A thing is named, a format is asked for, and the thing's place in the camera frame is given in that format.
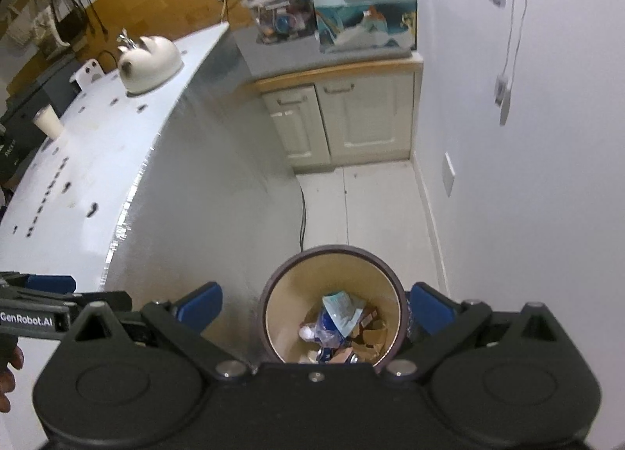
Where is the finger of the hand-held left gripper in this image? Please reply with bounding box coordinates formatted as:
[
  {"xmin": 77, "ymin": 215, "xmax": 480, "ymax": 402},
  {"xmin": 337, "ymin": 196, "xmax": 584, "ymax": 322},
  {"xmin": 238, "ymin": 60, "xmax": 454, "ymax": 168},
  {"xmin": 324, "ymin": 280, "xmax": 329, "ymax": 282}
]
[
  {"xmin": 46, "ymin": 290, "xmax": 132, "ymax": 313},
  {"xmin": 0, "ymin": 273, "xmax": 76, "ymax": 295}
]

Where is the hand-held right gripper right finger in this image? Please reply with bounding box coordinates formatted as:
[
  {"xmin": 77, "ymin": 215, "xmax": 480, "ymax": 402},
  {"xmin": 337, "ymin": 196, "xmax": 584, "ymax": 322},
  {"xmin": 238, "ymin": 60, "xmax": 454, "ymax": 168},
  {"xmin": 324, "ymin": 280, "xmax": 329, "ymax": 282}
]
[{"xmin": 382, "ymin": 282, "xmax": 570, "ymax": 385}]

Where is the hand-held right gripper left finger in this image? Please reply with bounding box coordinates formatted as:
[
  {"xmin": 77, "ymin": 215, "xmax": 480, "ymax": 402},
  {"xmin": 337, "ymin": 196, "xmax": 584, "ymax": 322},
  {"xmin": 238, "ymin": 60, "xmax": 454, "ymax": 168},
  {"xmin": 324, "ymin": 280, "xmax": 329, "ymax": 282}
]
[{"xmin": 63, "ymin": 282, "xmax": 252, "ymax": 382}]

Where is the brown cardboard box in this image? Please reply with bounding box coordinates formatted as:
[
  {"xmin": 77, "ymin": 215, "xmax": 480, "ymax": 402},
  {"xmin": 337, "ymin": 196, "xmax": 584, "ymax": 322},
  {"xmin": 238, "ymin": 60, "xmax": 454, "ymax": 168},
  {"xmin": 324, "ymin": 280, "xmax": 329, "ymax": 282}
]
[{"xmin": 350, "ymin": 306, "xmax": 389, "ymax": 361}]

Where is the beige bin with brown rim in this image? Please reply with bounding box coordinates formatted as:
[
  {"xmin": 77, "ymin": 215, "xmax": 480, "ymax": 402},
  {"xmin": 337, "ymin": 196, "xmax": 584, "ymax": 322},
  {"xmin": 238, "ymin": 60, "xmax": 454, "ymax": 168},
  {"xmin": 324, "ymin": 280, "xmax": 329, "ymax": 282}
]
[{"xmin": 258, "ymin": 245, "xmax": 407, "ymax": 366}]

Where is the light blue plastic packet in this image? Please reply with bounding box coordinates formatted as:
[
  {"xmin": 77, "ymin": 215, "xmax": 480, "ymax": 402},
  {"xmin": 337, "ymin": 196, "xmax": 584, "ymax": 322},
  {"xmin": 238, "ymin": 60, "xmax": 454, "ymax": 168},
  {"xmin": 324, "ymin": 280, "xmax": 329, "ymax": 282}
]
[{"xmin": 321, "ymin": 290, "xmax": 367, "ymax": 336}]

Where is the purple snack bag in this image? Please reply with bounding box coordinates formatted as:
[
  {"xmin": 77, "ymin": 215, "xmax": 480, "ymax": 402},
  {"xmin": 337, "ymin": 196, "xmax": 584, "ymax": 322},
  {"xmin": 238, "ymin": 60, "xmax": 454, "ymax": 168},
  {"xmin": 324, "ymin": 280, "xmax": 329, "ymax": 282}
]
[{"xmin": 312, "ymin": 308, "xmax": 343, "ymax": 349}]

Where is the person's left hand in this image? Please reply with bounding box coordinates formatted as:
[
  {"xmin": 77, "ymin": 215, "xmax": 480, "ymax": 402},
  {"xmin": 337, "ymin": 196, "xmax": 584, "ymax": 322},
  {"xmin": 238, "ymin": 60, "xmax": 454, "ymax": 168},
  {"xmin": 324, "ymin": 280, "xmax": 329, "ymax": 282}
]
[{"xmin": 0, "ymin": 345, "xmax": 24, "ymax": 414}]

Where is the black bag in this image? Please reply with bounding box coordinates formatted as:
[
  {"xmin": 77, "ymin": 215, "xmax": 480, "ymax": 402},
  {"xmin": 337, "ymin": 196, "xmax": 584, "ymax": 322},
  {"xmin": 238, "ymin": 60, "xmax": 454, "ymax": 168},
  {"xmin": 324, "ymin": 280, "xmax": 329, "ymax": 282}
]
[{"xmin": 0, "ymin": 113, "xmax": 45, "ymax": 178}]

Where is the white cup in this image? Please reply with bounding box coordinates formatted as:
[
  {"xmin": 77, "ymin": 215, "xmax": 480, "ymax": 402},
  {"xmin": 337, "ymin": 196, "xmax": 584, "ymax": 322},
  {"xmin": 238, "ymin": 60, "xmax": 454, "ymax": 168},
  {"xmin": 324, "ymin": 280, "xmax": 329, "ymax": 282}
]
[{"xmin": 32, "ymin": 105, "xmax": 65, "ymax": 139}]

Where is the grey storage box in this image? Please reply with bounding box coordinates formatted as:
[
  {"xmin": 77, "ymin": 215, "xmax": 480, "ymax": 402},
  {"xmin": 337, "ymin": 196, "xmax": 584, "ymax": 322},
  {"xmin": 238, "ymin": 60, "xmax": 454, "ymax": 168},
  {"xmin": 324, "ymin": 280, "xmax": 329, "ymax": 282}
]
[{"xmin": 5, "ymin": 52, "xmax": 81, "ymax": 138}]

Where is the cream cabinet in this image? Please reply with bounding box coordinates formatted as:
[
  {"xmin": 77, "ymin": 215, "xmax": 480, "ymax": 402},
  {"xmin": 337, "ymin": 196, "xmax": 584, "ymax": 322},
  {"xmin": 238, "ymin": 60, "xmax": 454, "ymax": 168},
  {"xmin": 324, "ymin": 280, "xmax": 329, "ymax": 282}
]
[{"xmin": 256, "ymin": 59, "xmax": 423, "ymax": 173}]

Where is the small white appliance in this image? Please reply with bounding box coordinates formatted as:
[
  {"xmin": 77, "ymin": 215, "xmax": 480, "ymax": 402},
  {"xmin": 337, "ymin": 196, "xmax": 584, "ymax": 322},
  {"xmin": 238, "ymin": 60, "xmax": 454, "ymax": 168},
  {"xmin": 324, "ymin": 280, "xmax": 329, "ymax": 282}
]
[{"xmin": 72, "ymin": 59, "xmax": 105, "ymax": 89}]

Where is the white cat-shaped pot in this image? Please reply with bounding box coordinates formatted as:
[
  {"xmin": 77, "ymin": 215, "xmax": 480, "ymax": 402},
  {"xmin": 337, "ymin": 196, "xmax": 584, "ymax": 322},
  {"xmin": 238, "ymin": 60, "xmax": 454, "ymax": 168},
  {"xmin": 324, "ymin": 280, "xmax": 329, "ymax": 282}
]
[{"xmin": 117, "ymin": 36, "xmax": 184, "ymax": 94}]

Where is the dark mesh bag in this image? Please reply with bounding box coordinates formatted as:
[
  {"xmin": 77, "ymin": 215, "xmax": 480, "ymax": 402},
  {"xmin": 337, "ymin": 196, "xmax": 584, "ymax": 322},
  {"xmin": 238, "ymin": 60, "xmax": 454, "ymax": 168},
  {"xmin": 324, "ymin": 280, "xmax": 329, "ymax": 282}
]
[{"xmin": 54, "ymin": 1, "xmax": 91, "ymax": 43}]

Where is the grey counter mat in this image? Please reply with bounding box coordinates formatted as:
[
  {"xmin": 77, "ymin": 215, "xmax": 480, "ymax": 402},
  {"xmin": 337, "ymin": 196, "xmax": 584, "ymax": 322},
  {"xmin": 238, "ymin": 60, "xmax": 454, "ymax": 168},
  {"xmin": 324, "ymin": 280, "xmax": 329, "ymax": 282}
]
[{"xmin": 232, "ymin": 25, "xmax": 416, "ymax": 83}]

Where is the teal printed box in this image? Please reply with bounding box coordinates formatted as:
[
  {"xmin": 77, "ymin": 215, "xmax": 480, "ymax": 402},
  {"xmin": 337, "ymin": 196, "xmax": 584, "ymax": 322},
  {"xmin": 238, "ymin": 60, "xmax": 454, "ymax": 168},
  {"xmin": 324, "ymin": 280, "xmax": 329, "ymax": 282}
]
[{"xmin": 312, "ymin": 0, "xmax": 419, "ymax": 55}]

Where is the clear plastic storage box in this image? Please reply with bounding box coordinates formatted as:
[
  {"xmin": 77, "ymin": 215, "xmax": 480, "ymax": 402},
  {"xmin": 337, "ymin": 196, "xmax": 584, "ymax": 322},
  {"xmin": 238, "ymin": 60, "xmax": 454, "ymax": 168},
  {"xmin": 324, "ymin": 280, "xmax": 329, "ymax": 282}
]
[{"xmin": 244, "ymin": 0, "xmax": 316, "ymax": 45}]

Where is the white wall switch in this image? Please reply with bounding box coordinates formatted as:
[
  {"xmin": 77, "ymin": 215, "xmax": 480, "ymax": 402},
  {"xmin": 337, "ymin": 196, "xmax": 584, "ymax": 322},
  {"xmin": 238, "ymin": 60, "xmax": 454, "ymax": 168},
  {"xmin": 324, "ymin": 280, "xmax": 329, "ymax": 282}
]
[{"xmin": 443, "ymin": 152, "xmax": 457, "ymax": 198}]

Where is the black floor cable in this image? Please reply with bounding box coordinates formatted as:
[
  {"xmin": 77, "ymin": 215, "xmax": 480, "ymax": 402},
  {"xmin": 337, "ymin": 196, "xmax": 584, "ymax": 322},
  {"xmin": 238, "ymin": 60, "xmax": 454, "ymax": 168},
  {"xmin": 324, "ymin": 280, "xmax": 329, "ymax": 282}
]
[{"xmin": 295, "ymin": 177, "xmax": 309, "ymax": 254}]

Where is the hanging white cable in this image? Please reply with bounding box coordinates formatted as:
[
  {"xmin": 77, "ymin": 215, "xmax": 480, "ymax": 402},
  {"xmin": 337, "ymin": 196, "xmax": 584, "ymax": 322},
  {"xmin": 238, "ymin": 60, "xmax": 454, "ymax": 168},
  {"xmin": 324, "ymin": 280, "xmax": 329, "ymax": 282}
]
[{"xmin": 493, "ymin": 0, "xmax": 543, "ymax": 106}]

